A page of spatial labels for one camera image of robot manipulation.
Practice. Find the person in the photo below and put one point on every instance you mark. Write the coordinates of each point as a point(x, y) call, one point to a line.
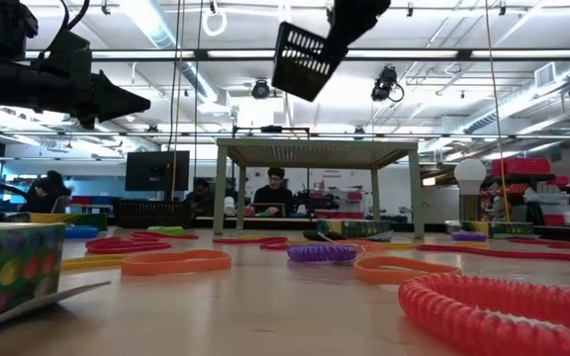
point(273, 198)
point(200, 198)
point(42, 200)

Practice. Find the lamp with white bulb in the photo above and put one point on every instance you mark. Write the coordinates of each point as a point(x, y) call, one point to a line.
point(469, 173)

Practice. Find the black ceiling camera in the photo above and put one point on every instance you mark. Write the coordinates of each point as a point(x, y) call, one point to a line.
point(383, 86)
point(260, 90)

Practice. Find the yellow green Crayola crayon box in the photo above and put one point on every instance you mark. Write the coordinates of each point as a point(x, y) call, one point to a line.
point(354, 228)
point(503, 229)
point(13, 267)

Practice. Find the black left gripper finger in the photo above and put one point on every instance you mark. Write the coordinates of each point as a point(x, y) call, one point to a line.
point(117, 109)
point(112, 89)

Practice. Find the black monitor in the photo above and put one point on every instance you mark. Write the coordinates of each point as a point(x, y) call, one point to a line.
point(156, 170)

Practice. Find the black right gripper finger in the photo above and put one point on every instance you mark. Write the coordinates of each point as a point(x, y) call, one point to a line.
point(351, 38)
point(334, 39)

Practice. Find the red rubber band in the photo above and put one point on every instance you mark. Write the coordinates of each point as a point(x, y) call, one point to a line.
point(562, 244)
point(275, 243)
point(117, 245)
point(166, 235)

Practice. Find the orange rubber band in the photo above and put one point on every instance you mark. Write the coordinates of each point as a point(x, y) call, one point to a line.
point(369, 243)
point(136, 267)
point(361, 271)

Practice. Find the red storage bins rack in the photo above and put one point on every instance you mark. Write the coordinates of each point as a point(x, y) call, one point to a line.
point(520, 166)

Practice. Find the red background bin rack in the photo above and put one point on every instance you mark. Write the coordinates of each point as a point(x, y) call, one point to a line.
point(337, 205)

